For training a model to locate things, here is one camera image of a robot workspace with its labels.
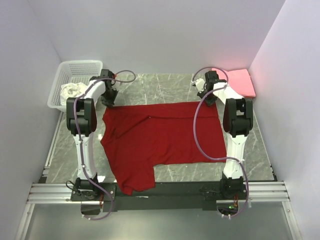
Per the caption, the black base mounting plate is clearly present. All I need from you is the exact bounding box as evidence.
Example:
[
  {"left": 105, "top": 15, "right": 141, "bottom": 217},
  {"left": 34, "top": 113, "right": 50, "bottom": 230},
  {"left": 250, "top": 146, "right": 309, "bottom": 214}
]
[{"left": 70, "top": 181, "right": 247, "bottom": 212}]

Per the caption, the red t shirt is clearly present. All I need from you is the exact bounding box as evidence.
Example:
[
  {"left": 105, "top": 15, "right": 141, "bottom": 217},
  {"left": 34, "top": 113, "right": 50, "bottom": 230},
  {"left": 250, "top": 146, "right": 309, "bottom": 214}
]
[{"left": 101, "top": 102, "right": 227, "bottom": 195}]

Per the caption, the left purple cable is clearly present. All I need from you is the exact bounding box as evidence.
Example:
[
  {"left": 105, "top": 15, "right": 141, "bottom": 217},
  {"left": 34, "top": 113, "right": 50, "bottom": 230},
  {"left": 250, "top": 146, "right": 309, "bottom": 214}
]
[{"left": 72, "top": 69, "right": 137, "bottom": 221}]

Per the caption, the white plastic basket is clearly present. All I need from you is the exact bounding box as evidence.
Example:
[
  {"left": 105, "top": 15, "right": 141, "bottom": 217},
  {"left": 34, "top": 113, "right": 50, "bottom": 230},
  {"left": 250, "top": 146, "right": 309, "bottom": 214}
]
[{"left": 47, "top": 60, "right": 103, "bottom": 112}]

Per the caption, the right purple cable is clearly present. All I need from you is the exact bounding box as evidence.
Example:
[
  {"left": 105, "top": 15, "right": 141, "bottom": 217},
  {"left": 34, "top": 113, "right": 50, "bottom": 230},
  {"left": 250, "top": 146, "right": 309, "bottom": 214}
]
[{"left": 191, "top": 66, "right": 252, "bottom": 219}]

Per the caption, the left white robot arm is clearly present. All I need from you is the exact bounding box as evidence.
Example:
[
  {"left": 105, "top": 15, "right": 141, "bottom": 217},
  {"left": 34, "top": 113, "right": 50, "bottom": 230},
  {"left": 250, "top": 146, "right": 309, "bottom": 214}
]
[{"left": 66, "top": 69, "right": 118, "bottom": 201}]

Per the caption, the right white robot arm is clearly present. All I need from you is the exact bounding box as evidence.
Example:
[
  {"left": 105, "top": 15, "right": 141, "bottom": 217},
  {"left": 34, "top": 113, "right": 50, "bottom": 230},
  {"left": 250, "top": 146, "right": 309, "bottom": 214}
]
[{"left": 194, "top": 70, "right": 254, "bottom": 200}]

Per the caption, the white crumpled t shirt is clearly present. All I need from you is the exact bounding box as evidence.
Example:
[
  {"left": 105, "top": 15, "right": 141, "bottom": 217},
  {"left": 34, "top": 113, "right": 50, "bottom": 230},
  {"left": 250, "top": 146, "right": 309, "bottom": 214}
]
[{"left": 60, "top": 82, "right": 87, "bottom": 106}]

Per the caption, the aluminium frame rail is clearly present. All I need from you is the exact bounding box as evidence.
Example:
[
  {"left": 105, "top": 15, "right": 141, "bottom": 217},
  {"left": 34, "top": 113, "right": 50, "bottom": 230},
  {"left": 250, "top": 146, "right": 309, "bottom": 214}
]
[{"left": 15, "top": 160, "right": 302, "bottom": 240}]

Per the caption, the purple cable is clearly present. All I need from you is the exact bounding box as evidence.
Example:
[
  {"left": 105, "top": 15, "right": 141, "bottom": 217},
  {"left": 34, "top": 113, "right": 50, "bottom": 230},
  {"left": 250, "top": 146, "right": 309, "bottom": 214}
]
[
  {"left": 72, "top": 69, "right": 137, "bottom": 221},
  {"left": 191, "top": 66, "right": 252, "bottom": 219}
]

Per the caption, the pink folded t shirt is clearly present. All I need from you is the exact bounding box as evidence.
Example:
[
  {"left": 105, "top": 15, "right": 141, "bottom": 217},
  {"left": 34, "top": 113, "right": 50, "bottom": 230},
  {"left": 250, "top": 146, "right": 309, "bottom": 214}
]
[{"left": 211, "top": 68, "right": 256, "bottom": 99}]

